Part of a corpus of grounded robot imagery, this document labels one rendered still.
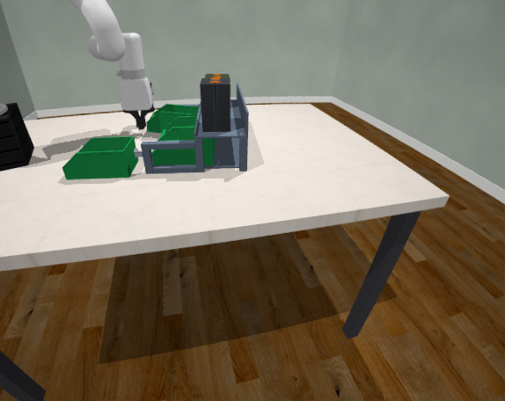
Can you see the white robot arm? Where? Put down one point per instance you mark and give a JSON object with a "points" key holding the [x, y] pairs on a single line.
{"points": [[111, 45]]}

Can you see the grey shelf rack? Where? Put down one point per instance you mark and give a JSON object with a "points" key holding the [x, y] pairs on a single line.
{"points": [[233, 145]]}

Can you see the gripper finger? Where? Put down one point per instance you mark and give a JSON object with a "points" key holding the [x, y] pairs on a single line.
{"points": [[143, 114], [136, 116]]}

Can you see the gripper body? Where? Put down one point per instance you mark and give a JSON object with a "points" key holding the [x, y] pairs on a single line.
{"points": [[136, 94]]}

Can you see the black case with orange latches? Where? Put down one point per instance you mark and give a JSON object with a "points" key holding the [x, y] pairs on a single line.
{"points": [[216, 104]]}

